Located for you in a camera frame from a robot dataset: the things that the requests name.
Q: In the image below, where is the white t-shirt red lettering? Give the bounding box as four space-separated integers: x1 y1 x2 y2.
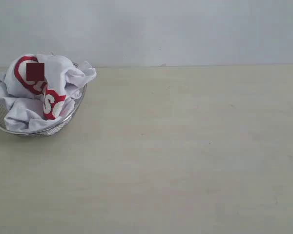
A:
0 54 97 133

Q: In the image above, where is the round metal mesh basket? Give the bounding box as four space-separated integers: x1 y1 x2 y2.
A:
0 85 87 137

